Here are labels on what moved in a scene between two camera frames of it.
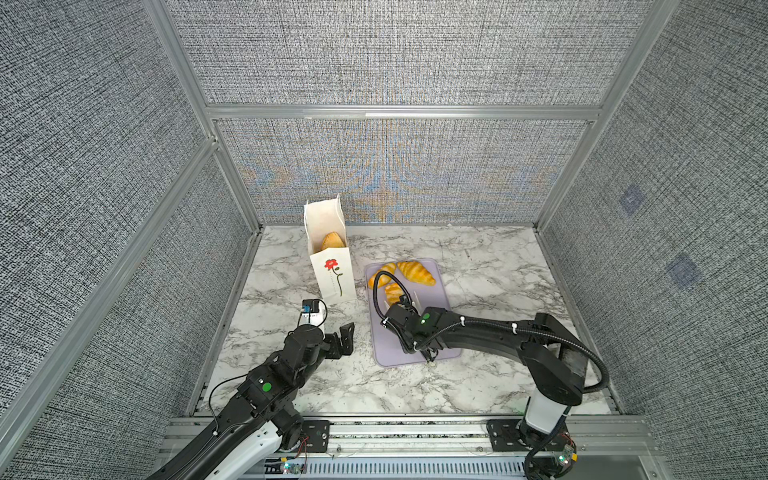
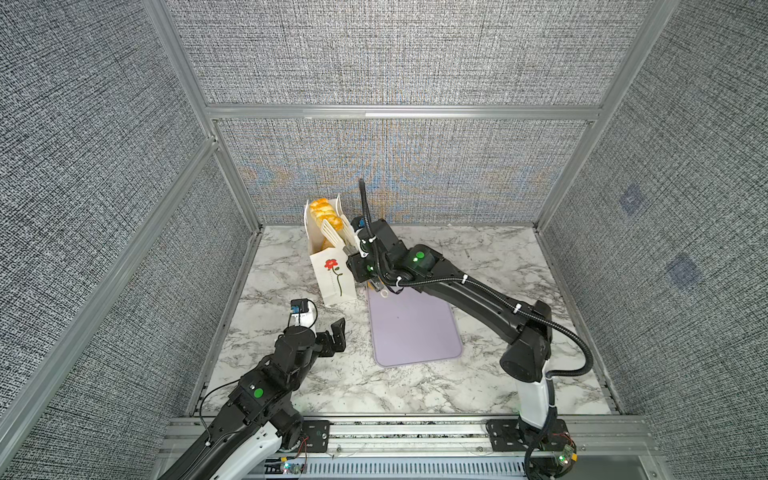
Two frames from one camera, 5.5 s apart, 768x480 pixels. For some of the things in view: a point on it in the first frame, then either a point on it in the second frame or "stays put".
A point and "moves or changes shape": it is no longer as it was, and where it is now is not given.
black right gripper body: (406, 347) → (364, 268)
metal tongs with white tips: (429, 353) → (346, 238)
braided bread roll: (393, 292) moves or changes shape
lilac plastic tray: (387, 349) stays put
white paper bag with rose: (326, 236) stays put
